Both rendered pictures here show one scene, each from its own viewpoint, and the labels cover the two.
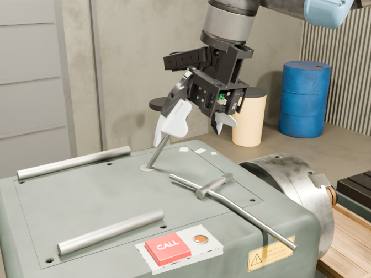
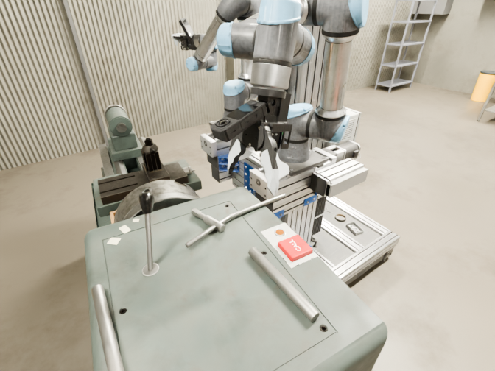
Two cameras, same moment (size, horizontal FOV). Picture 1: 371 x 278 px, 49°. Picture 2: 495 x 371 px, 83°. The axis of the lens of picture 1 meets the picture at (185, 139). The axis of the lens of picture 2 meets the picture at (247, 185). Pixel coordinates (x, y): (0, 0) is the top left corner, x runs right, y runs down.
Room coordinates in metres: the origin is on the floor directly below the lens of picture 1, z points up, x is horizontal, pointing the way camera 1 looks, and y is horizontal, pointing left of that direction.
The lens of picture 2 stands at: (0.68, 0.51, 1.75)
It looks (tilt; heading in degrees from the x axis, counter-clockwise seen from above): 33 degrees down; 270
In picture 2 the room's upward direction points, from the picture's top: straight up
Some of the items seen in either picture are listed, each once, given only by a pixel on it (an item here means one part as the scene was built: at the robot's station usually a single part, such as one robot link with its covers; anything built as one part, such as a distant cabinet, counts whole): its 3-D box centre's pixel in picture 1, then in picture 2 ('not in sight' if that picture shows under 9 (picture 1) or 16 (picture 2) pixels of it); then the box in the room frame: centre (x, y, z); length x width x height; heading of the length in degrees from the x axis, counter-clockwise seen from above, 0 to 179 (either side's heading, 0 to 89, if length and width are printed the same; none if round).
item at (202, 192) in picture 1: (215, 184); (207, 219); (0.79, -0.07, 1.27); 0.12 x 0.02 x 0.02; 140
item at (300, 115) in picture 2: not in sight; (298, 120); (0.47, -0.64, 1.33); 0.13 x 0.12 x 0.14; 151
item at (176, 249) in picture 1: (167, 250); (295, 248); (0.57, 0.03, 1.26); 0.06 x 0.06 x 0.02; 28
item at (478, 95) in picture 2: not in sight; (485, 86); (-4.28, -5.55, 0.29); 0.36 x 0.36 x 0.57
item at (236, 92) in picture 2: not in sight; (234, 93); (0.75, -1.06, 1.33); 0.13 x 0.12 x 0.14; 56
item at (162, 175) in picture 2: not in sight; (155, 173); (1.17, -0.77, 1.00); 0.20 x 0.10 x 0.05; 118
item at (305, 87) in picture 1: (303, 98); not in sight; (4.52, -1.36, 0.40); 0.53 x 0.53 x 0.80
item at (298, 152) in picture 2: not in sight; (294, 145); (0.48, -0.64, 1.21); 0.15 x 0.15 x 0.10
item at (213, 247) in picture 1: (179, 258); (286, 251); (0.59, 0.01, 1.23); 0.13 x 0.08 x 0.06; 118
